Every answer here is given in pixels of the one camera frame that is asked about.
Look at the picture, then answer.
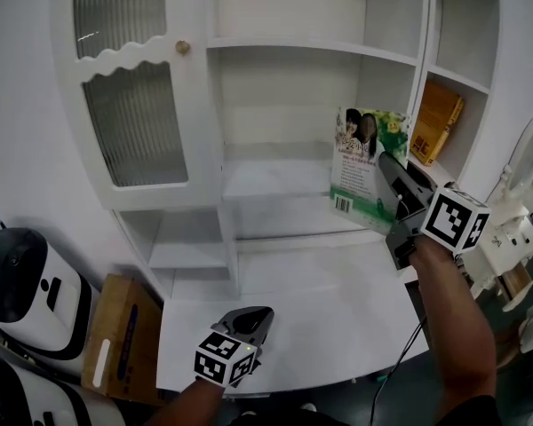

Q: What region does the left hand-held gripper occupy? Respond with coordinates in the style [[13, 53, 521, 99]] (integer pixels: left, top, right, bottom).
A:
[[194, 307, 275, 389]]

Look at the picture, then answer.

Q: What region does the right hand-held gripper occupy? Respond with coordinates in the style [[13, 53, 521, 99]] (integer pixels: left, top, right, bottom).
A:
[[378, 151, 492, 271]]

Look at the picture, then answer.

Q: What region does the green photo-cover book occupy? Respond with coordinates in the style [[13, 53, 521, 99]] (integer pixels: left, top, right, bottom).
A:
[[330, 106, 412, 235]]

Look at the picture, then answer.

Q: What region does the yellow hardcover book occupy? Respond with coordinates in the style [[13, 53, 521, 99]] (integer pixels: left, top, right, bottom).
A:
[[409, 80, 465, 167]]

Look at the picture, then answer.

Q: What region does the person's left forearm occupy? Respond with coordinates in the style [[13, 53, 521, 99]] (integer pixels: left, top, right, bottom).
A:
[[146, 374, 228, 426]]

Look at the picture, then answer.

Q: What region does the person's right forearm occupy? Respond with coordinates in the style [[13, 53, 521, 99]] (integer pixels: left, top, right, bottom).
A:
[[407, 236, 499, 416]]

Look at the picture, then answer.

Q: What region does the white desk hutch cabinet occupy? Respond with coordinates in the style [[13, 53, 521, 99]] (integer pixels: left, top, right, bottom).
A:
[[48, 0, 503, 406]]

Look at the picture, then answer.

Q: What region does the oval white-framed mirror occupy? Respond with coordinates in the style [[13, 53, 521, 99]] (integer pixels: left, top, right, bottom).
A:
[[498, 111, 533, 204]]

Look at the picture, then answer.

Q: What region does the white carved dressing table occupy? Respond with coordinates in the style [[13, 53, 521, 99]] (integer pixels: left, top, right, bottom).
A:
[[459, 184, 533, 312]]

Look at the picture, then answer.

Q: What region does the brown cardboard box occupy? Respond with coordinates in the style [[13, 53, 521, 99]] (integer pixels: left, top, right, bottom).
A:
[[80, 273, 166, 406]]

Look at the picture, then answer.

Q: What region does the open wooden drawer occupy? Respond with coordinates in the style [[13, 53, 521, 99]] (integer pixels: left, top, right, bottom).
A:
[[497, 259, 533, 312]]

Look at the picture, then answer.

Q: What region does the white black-topped robot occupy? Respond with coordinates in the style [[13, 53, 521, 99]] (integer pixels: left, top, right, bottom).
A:
[[0, 356, 130, 426], [0, 227, 94, 362]]

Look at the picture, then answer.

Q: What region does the white ribbed-glass cabinet door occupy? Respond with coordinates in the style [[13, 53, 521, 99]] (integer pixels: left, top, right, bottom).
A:
[[50, 0, 224, 211]]

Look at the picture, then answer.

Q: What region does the person's black shirt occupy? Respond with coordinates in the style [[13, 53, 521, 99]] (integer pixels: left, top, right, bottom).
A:
[[426, 392, 504, 426]]

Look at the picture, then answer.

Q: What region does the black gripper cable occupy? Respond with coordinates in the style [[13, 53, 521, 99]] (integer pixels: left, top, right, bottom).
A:
[[367, 312, 430, 426]]

